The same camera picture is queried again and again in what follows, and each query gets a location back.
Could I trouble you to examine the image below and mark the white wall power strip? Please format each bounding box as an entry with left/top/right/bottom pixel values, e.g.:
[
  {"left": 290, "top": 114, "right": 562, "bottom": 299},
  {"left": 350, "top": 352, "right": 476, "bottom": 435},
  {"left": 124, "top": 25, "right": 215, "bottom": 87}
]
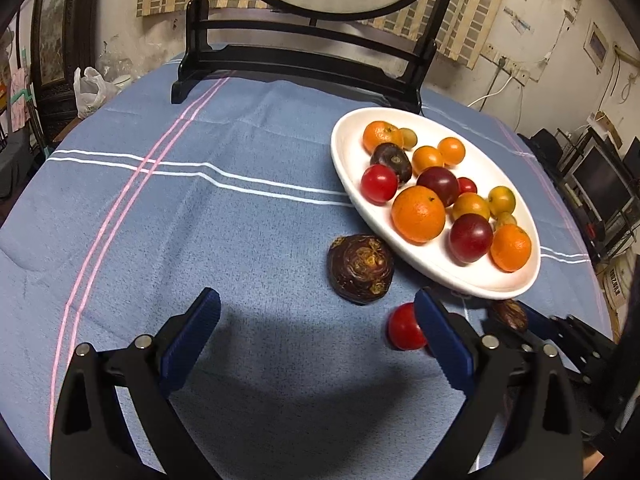
[{"left": 480, "top": 42, "right": 530, "bottom": 86}]

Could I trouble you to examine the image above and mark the red cherry tomato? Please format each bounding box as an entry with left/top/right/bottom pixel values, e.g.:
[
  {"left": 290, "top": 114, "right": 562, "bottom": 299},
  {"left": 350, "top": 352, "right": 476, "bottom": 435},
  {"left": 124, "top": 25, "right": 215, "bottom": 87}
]
[{"left": 360, "top": 164, "right": 399, "bottom": 205}]

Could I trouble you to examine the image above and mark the dark wooden framed mirror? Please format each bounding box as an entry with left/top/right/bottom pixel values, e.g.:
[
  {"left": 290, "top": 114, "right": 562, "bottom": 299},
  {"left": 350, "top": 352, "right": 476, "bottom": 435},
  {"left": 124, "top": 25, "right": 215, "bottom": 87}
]
[{"left": 30, "top": 0, "right": 98, "bottom": 143}]

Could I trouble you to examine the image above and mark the small yellow green citrus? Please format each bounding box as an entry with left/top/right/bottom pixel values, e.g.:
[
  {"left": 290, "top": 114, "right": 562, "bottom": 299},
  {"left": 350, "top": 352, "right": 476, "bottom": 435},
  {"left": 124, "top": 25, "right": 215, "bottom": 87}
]
[{"left": 399, "top": 128, "right": 418, "bottom": 151}]

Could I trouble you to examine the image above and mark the small red tomato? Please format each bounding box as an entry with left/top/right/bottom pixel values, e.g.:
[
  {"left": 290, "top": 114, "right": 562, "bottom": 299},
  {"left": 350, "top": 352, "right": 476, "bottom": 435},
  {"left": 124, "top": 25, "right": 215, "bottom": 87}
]
[{"left": 458, "top": 177, "right": 477, "bottom": 195}]

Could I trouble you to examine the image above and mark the yellow lemon fruit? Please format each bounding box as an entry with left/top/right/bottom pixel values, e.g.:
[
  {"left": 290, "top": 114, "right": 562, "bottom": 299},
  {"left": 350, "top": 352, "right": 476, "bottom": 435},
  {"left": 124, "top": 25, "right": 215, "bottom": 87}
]
[{"left": 487, "top": 185, "right": 516, "bottom": 219}]

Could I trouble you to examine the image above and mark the white plastic bag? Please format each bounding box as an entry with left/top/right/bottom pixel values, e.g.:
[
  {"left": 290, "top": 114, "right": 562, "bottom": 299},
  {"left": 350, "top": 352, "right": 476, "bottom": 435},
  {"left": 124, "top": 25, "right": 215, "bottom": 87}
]
[{"left": 73, "top": 66, "right": 119, "bottom": 119}]

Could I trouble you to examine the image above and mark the white oval plate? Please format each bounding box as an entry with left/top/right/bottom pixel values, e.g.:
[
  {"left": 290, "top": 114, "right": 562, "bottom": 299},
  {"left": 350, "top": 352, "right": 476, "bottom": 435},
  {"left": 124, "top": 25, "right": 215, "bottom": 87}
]
[{"left": 330, "top": 107, "right": 541, "bottom": 299}]

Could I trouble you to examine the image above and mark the small orange mandarin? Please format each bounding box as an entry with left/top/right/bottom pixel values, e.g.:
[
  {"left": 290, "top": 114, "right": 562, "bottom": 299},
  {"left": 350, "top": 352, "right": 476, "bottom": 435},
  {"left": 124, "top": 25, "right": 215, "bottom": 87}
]
[{"left": 437, "top": 136, "right": 466, "bottom": 166}]

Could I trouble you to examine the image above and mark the large orange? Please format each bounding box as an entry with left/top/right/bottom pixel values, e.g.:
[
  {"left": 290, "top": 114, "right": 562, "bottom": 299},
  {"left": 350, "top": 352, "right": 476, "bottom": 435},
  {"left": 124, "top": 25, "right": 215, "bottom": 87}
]
[{"left": 390, "top": 185, "right": 446, "bottom": 245}]

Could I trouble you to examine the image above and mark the dark brown passion fruit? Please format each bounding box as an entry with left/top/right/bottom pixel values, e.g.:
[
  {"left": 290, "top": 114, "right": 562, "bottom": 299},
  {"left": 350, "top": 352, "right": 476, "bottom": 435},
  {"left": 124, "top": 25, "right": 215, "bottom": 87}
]
[{"left": 370, "top": 142, "right": 413, "bottom": 185}]

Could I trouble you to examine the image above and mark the round embroidered screen on stand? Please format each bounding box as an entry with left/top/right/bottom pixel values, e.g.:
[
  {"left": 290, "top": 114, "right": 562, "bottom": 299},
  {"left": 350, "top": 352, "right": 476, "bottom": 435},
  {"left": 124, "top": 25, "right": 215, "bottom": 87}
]
[{"left": 170, "top": 0, "right": 450, "bottom": 114}]

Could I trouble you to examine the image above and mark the black computer monitor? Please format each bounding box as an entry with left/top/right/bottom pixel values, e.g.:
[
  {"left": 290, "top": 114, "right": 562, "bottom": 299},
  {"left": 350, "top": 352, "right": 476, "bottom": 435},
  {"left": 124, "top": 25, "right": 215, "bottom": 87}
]
[{"left": 570, "top": 146, "right": 634, "bottom": 223}]

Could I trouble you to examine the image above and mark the blue striped tablecloth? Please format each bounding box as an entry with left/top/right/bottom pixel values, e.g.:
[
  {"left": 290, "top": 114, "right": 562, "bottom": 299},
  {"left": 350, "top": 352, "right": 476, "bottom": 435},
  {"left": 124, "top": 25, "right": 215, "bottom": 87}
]
[{"left": 0, "top": 56, "right": 614, "bottom": 480}]

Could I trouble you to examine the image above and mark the dark purple plum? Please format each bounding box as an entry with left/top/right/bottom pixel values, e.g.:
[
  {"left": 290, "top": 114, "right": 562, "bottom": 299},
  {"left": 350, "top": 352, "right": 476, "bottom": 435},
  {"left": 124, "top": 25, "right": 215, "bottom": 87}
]
[
  {"left": 448, "top": 214, "right": 494, "bottom": 264},
  {"left": 416, "top": 166, "right": 460, "bottom": 207}
]

